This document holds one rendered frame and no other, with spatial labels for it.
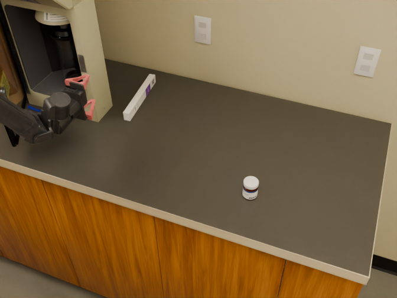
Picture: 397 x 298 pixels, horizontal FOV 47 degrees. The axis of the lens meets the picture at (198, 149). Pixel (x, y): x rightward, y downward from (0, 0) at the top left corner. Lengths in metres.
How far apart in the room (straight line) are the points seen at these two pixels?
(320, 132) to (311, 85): 0.21
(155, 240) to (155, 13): 0.90
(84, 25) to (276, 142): 0.77
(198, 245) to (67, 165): 0.53
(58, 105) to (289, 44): 0.90
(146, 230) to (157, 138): 0.33
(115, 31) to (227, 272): 1.12
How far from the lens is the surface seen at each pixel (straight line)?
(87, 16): 1.59
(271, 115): 1.78
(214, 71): 1.94
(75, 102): 1.42
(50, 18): 1.65
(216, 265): 1.62
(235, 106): 1.81
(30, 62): 1.86
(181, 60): 1.98
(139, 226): 1.63
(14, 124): 1.29
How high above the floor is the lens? 2.06
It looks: 44 degrees down
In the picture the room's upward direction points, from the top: 1 degrees counter-clockwise
